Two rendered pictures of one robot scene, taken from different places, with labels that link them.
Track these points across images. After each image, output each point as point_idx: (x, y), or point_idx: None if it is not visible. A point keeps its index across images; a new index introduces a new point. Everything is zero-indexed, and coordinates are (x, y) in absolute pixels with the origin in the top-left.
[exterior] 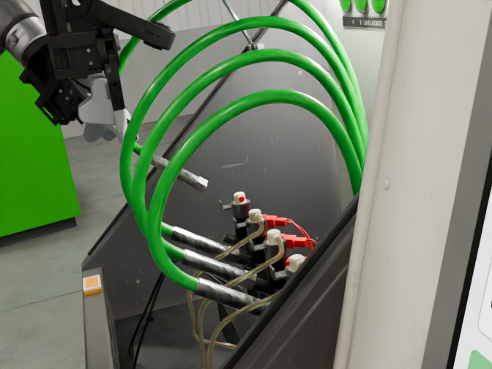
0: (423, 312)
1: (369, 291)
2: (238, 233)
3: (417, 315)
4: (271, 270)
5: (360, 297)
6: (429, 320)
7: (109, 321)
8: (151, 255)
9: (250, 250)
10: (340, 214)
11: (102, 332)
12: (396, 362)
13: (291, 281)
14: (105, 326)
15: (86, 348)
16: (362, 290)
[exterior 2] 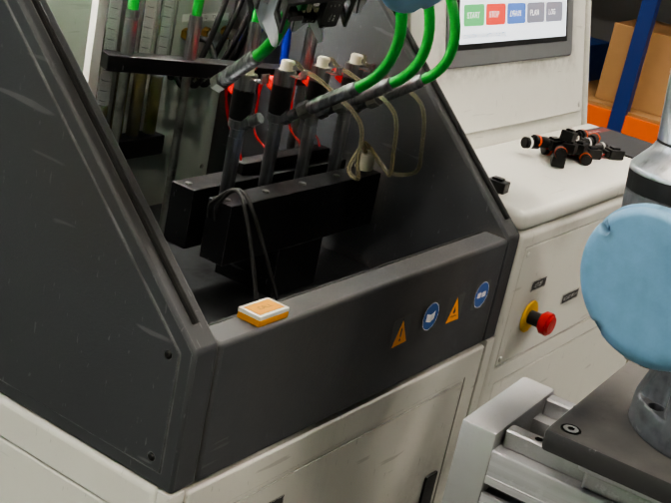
0: (441, 11)
1: (415, 25)
2: (252, 109)
3: (439, 14)
4: (374, 64)
5: (411, 33)
6: (444, 11)
7: (319, 286)
8: (455, 54)
9: (290, 102)
10: (379, 0)
11: (342, 283)
12: (434, 45)
13: (413, 43)
14: (332, 284)
15: (377, 286)
16: (412, 28)
